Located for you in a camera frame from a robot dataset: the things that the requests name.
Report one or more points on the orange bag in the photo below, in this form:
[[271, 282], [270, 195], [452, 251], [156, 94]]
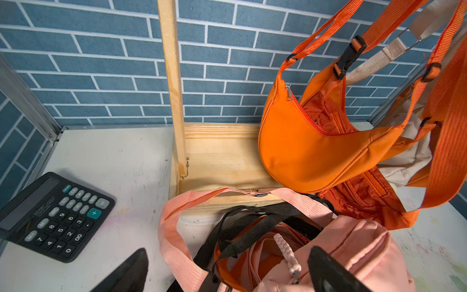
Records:
[[309, 144], [436, 158]]

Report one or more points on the black desk calculator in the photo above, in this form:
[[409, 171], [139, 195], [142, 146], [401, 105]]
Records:
[[55, 217]]

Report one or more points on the wooden hanging rack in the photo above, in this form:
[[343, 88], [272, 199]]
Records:
[[206, 156]]

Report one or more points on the beige sling bag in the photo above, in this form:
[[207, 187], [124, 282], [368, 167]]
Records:
[[420, 28]]

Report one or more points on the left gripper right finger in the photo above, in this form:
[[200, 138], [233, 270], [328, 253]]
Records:
[[328, 275]]

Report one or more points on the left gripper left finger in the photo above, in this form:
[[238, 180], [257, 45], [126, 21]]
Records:
[[130, 276]]

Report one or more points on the large pink sling bag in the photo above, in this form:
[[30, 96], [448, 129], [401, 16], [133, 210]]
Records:
[[246, 271]]

